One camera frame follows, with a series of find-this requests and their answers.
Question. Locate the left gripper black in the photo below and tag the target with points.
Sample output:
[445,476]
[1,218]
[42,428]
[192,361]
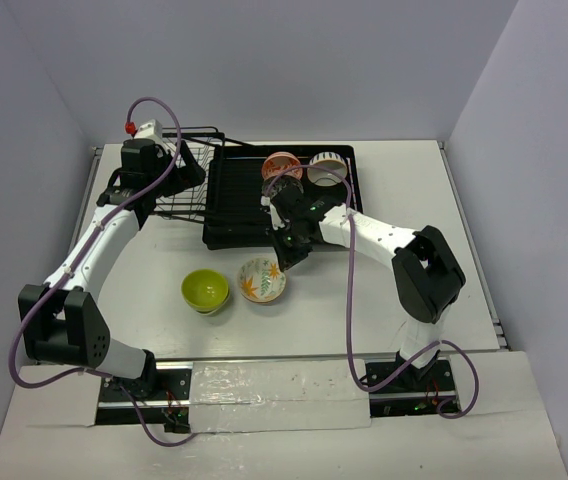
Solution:
[184,167]

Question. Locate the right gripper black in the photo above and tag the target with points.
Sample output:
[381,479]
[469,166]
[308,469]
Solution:
[287,258]

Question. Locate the leaf pattern white bowl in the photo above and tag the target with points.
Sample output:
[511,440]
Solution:
[261,281]

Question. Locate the black leaf pattern bowl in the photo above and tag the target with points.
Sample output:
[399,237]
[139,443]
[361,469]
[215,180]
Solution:
[272,187]

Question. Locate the orange floral bowl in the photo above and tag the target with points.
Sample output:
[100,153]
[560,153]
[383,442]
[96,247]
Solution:
[277,162]

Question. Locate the white bowl pink rim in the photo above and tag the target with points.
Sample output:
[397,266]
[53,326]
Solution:
[327,169]

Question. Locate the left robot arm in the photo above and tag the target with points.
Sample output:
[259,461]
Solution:
[60,319]

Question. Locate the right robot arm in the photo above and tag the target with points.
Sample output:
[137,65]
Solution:
[427,275]

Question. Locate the black dish rack tray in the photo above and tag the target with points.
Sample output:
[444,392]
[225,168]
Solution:
[234,216]

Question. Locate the green bowl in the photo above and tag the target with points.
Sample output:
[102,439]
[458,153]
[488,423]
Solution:
[205,290]

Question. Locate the white taped sheet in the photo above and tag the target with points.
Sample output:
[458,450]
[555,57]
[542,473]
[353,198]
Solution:
[249,397]

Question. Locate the black wire plate rack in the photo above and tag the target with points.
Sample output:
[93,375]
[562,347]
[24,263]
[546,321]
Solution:
[204,143]

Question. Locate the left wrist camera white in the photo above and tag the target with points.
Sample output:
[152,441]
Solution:
[152,130]

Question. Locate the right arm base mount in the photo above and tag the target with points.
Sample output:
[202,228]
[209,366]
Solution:
[406,396]

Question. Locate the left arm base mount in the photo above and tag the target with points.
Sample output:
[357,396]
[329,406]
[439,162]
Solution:
[166,406]

